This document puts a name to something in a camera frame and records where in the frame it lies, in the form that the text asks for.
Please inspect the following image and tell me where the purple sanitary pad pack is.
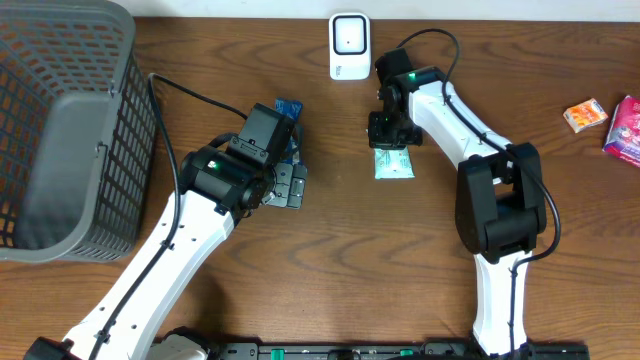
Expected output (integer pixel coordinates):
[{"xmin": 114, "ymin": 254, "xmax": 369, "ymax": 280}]
[{"xmin": 603, "ymin": 95, "xmax": 639, "ymax": 167}]

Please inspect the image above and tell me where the orange tissue pack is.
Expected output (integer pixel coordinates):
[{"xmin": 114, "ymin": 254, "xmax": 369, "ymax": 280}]
[{"xmin": 563, "ymin": 98, "xmax": 609, "ymax": 133}]

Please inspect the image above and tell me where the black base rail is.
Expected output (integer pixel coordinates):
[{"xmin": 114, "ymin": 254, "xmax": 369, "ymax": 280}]
[{"xmin": 209, "ymin": 340, "xmax": 591, "ymax": 360}]

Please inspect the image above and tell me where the teal wet wipes packet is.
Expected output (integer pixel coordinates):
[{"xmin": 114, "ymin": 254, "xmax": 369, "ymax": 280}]
[{"xmin": 374, "ymin": 148, "xmax": 414, "ymax": 180}]

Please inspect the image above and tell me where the blue snack packet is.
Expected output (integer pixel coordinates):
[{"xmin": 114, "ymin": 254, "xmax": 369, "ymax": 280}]
[{"xmin": 275, "ymin": 98, "xmax": 304, "ymax": 165}]

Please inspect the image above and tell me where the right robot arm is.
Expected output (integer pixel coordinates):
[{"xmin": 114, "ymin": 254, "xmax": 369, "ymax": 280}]
[{"xmin": 368, "ymin": 67, "xmax": 546, "ymax": 359}]

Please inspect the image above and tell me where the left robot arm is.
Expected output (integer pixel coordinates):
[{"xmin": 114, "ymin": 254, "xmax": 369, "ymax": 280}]
[{"xmin": 25, "ymin": 146, "xmax": 307, "ymax": 360}]

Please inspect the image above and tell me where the grey plastic mesh basket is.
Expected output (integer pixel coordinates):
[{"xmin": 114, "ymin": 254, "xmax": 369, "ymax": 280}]
[{"xmin": 1, "ymin": 1, "xmax": 156, "ymax": 263}]

